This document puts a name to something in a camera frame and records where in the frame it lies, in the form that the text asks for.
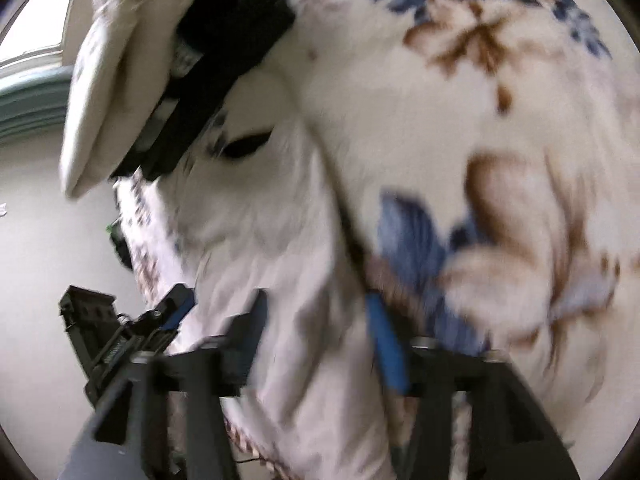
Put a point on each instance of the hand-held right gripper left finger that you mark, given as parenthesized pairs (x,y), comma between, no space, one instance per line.
(252,325)

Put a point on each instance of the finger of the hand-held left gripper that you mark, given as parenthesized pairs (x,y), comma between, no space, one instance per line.
(177,305)

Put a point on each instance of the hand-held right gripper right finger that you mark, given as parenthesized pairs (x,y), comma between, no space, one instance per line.
(387,345)

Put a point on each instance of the beige long-sleeve shirt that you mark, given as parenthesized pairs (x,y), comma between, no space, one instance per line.
(300,385)

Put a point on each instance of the white folded garment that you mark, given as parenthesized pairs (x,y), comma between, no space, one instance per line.
(100,85)

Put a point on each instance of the floral quilt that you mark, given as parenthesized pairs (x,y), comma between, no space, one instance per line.
(450,110)

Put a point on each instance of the black folded garment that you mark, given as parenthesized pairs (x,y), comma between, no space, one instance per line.
(230,25)

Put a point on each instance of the window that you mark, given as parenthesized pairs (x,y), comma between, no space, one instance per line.
(40,20)

